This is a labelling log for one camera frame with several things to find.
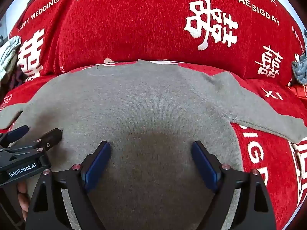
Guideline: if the grey knit sweater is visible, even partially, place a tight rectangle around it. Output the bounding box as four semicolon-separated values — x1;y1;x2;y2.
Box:
1;60;306;229

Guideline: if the person's left hand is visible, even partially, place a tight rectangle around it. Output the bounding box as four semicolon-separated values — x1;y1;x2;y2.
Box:
17;181;30;220

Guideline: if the pale green folded cloth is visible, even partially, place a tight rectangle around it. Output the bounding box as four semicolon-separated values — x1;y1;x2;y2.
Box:
0;36;21;80

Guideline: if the red embroidered cushion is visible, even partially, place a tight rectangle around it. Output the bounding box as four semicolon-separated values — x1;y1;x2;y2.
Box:
288;84;307;102

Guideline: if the blue-grey crumpled cloth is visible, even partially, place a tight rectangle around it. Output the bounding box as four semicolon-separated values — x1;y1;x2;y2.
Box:
291;54;307;85

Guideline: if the red wedding print blanket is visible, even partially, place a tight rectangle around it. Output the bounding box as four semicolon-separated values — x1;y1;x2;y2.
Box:
0;0;307;230

